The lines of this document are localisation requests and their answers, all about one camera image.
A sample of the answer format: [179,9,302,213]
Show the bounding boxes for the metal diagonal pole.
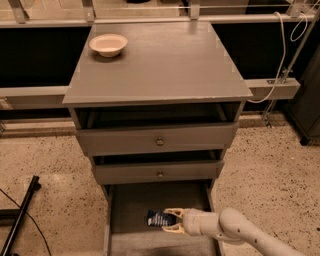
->
[262,7,320,128]

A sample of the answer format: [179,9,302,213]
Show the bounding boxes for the white paper bowl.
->
[89,34,128,58]

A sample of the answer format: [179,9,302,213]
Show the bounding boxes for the dark cabinet at right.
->
[286,46,320,145]

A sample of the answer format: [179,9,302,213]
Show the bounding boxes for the grey wooden drawer cabinet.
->
[62,21,253,200]

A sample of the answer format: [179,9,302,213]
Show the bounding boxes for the brass middle drawer knob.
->
[157,171,164,178]

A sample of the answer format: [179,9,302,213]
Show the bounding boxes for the black floor cable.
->
[0,188,53,256]

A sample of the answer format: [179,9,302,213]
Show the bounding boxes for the grey top drawer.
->
[78,123,238,156]

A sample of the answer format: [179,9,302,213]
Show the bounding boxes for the black metal stand leg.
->
[0,176,41,256]

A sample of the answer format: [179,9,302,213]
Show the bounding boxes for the blue rxbar blueberry wrapper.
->
[146,210,176,227]

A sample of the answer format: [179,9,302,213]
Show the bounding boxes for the grey open bottom drawer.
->
[103,180,224,256]

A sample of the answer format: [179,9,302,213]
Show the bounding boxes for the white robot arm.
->
[159,208,305,256]

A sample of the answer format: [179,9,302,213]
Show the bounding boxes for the brass top drawer knob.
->
[156,137,164,146]

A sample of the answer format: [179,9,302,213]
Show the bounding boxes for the grey horizontal rail beam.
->
[0,78,300,110]

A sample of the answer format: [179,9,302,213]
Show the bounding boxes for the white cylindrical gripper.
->
[162,208,221,237]

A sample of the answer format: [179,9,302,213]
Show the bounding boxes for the brass drawer knob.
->
[157,171,164,178]
[156,137,164,146]

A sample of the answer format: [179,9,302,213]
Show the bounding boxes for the white hanging cable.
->
[247,11,288,104]

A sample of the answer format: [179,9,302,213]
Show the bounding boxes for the grey middle drawer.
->
[94,160,224,185]

